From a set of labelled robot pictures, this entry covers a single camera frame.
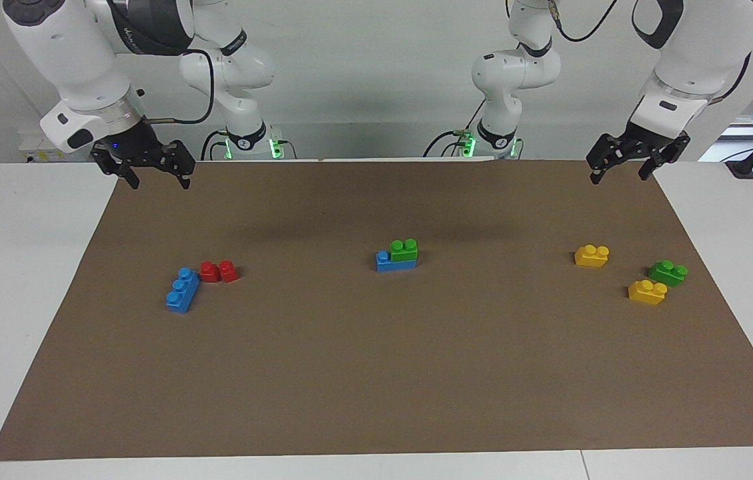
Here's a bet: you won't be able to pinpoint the red two-stud toy block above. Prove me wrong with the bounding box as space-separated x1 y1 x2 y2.
200 259 240 284

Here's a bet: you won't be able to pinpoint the black left base cable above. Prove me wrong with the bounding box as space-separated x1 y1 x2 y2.
423 100 485 159

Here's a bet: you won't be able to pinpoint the white power box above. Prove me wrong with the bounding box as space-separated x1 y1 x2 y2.
18 133 100 165

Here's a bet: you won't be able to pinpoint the blue three-stud toy block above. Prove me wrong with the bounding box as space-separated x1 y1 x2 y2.
376 250 417 273
165 267 201 315

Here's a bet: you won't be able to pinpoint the black base cable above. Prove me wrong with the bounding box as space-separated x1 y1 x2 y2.
423 100 485 159
200 130 229 161

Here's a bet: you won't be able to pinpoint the yellow two-stud toy block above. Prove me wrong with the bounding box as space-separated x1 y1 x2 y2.
628 279 668 306
574 244 610 269

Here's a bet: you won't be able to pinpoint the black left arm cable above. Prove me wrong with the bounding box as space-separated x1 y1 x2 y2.
546 0 750 104

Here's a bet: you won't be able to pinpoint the brown table mat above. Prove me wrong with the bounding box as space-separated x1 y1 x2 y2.
0 159 753 462

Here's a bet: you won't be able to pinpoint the black right base cable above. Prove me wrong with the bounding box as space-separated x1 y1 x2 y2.
200 130 229 161

